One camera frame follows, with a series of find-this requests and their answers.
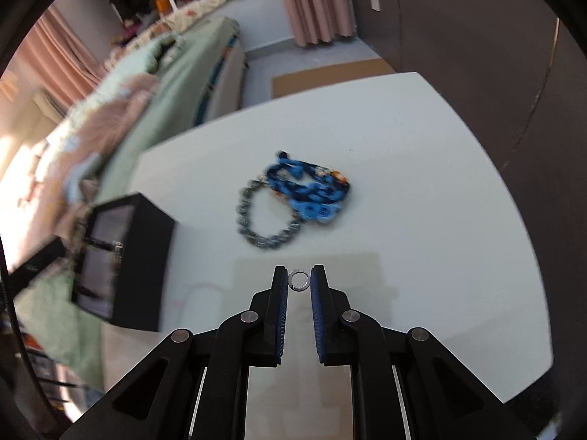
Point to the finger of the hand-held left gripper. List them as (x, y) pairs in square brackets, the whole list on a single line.
[(55, 261)]

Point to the light green floral quilt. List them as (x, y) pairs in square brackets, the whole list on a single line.
[(146, 57)]

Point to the pink curtain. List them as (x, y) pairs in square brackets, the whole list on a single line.
[(316, 4), (59, 59)]

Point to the white wall switch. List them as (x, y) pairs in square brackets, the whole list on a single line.
[(375, 3)]

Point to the cardboard floor sheets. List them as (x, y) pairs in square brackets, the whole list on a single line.
[(330, 78)]

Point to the brown wardrobe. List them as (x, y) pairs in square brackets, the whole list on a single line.
[(481, 32)]

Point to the bed with green sheet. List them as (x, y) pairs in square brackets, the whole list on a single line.
[(192, 82)]

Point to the small orange box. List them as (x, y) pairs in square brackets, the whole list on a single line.
[(162, 4)]

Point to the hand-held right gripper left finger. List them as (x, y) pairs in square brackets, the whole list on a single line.
[(279, 311)]

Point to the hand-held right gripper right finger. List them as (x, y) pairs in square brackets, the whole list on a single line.
[(317, 311)]

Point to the white table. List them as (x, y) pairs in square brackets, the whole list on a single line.
[(390, 192)]

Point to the pink floral blanket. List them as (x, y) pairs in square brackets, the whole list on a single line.
[(91, 146)]

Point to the black square box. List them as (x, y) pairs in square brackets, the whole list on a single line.
[(146, 275)]

